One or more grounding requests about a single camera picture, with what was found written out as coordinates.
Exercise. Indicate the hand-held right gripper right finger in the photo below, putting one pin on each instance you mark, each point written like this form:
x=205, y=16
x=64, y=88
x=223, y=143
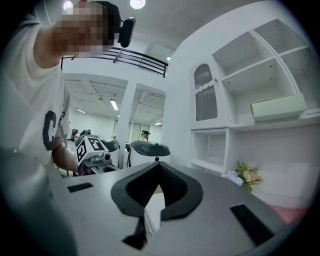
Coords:
x=195, y=195

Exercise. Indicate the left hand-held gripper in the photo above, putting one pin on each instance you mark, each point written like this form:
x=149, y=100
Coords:
x=90, y=150

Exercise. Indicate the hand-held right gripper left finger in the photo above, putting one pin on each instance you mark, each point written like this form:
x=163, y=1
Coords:
x=117, y=197

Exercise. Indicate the pale green box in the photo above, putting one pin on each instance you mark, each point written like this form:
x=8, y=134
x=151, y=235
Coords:
x=277, y=107

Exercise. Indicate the white shelf unit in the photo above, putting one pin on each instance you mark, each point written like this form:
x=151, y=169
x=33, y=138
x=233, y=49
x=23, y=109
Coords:
x=250, y=62

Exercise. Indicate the person's left forearm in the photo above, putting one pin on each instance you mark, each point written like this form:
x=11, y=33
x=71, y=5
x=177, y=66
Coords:
x=65, y=160

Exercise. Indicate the flower bouquet in black vase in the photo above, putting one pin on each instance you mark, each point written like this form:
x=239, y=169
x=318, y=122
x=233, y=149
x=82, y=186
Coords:
x=247, y=175

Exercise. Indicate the fluorescent ceiling light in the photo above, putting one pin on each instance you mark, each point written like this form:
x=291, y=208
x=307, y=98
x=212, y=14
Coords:
x=113, y=104

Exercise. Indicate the ribbed glass cabinet door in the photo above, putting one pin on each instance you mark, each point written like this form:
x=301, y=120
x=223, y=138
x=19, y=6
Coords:
x=205, y=100

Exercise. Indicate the pink book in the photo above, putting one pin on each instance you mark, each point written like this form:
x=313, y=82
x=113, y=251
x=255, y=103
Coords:
x=290, y=213

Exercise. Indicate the person's white t-shirt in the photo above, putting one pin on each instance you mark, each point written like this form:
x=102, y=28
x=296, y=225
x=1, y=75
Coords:
x=30, y=87

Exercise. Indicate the black balcony railing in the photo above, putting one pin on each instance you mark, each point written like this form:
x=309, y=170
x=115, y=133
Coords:
x=140, y=60

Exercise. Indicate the person's head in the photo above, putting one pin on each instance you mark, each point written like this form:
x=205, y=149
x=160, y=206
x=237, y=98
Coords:
x=82, y=27

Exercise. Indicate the round ceiling lamp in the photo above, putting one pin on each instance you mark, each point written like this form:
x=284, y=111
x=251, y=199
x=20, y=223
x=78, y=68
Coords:
x=67, y=5
x=137, y=3

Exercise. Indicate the black head-mounted camera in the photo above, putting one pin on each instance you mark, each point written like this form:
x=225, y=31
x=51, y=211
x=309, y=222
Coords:
x=127, y=32

